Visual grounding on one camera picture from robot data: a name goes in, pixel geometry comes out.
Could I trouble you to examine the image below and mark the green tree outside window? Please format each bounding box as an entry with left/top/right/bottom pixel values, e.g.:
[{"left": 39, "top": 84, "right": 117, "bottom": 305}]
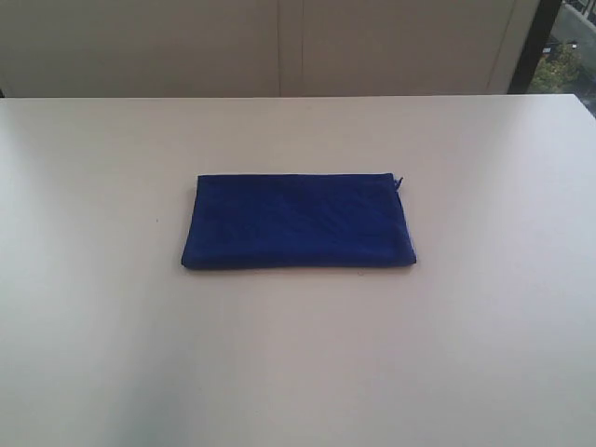
[{"left": 528, "top": 44, "right": 581, "bottom": 94}]

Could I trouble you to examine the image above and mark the blue microfibre towel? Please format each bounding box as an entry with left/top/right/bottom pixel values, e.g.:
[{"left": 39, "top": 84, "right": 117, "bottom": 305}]
[{"left": 181, "top": 173, "right": 417, "bottom": 271}]

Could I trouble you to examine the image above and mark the black window frame post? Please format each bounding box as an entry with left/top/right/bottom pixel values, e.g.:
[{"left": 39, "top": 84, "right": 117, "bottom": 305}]
[{"left": 507, "top": 0, "right": 562, "bottom": 95}]

